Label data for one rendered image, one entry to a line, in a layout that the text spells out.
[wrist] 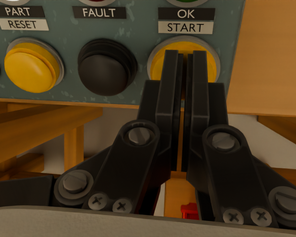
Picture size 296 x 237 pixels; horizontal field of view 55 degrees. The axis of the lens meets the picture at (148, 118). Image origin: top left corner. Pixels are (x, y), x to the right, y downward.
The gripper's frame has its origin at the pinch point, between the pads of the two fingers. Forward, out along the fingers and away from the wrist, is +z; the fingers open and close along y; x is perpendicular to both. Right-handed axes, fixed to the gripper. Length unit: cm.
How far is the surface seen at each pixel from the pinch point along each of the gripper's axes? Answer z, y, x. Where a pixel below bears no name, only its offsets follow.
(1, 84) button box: 2.9, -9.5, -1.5
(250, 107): 4.1, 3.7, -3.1
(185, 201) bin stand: 6.4, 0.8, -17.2
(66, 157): 44, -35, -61
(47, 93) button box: 2.9, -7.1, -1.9
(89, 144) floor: 63, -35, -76
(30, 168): 50, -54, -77
